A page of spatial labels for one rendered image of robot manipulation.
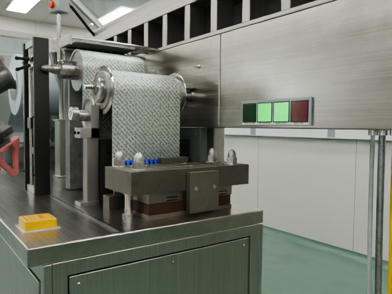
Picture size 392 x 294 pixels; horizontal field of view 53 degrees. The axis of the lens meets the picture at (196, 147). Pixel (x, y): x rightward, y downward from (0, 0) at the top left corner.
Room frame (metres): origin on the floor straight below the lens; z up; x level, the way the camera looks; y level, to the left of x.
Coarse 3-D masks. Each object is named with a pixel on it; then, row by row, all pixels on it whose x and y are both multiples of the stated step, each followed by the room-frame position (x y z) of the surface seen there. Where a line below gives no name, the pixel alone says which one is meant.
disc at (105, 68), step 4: (100, 68) 1.19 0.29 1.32; (104, 68) 1.17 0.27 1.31; (108, 68) 1.15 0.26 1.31; (108, 72) 1.14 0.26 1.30; (108, 76) 1.14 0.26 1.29; (112, 76) 1.13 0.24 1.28; (112, 80) 1.13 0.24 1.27; (112, 84) 1.12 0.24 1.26; (112, 88) 1.12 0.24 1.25; (112, 92) 1.12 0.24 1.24; (112, 96) 1.13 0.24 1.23; (108, 100) 1.14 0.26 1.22; (112, 100) 1.13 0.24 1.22; (108, 104) 1.14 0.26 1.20; (104, 108) 1.17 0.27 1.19; (108, 108) 1.15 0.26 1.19; (100, 112) 1.19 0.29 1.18; (104, 112) 1.17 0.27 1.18
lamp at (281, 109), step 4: (276, 104) 1.05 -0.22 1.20; (280, 104) 1.04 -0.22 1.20; (284, 104) 1.03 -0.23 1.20; (288, 104) 1.01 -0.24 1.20; (276, 108) 1.05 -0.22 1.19; (280, 108) 1.04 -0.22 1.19; (284, 108) 1.03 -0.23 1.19; (288, 108) 1.01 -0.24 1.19; (276, 112) 1.05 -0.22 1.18; (280, 112) 1.04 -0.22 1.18; (284, 112) 1.03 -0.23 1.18; (288, 112) 1.01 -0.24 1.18; (276, 116) 1.05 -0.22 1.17; (280, 116) 1.04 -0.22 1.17; (284, 116) 1.02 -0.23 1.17; (276, 120) 1.05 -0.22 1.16; (280, 120) 1.04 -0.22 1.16; (284, 120) 1.02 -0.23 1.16
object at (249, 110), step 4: (244, 104) 1.15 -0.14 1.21; (248, 104) 1.13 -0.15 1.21; (252, 104) 1.12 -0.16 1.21; (244, 108) 1.15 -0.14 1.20; (248, 108) 1.13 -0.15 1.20; (252, 108) 1.12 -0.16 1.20; (244, 112) 1.15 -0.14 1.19; (248, 112) 1.13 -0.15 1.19; (252, 112) 1.12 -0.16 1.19; (244, 116) 1.15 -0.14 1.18; (248, 116) 1.13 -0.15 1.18; (252, 116) 1.12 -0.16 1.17; (244, 120) 1.15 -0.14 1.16; (248, 120) 1.13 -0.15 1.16; (252, 120) 1.12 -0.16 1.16
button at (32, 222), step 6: (24, 216) 0.92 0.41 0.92; (30, 216) 0.92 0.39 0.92; (36, 216) 0.92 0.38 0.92; (42, 216) 0.92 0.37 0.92; (48, 216) 0.92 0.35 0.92; (24, 222) 0.87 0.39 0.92; (30, 222) 0.87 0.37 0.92; (36, 222) 0.88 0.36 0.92; (42, 222) 0.89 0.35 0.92; (48, 222) 0.90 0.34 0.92; (54, 222) 0.91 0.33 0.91; (24, 228) 0.87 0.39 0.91; (30, 228) 0.87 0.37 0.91; (36, 228) 0.88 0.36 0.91; (42, 228) 0.89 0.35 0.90
